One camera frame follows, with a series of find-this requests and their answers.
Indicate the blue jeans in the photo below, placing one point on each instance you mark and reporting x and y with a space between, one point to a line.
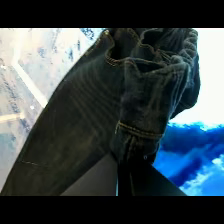
100 110

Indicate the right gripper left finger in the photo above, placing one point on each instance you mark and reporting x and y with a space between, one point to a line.
96 180

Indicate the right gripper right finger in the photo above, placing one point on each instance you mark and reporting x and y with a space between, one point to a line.
156 183

